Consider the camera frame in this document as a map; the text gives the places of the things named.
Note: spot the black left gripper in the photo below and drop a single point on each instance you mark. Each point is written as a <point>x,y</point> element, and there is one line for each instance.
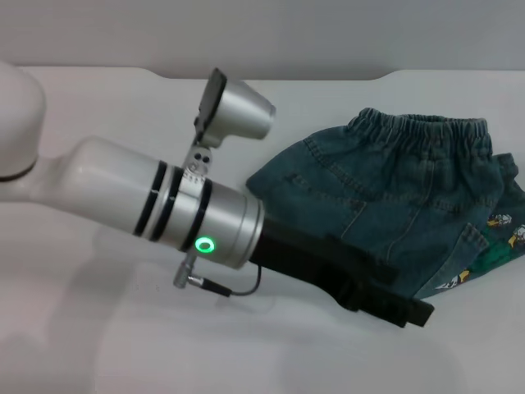
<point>328,271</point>

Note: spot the blue denim shorts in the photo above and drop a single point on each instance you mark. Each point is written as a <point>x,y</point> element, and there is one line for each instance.
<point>402,197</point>

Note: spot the small metal connector plug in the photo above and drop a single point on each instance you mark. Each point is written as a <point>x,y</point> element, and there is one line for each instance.
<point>187,273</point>

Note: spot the silver camera mount bracket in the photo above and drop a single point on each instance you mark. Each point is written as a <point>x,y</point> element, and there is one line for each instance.
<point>197,168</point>

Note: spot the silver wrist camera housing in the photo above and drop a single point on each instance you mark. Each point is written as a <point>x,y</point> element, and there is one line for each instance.
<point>238,111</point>

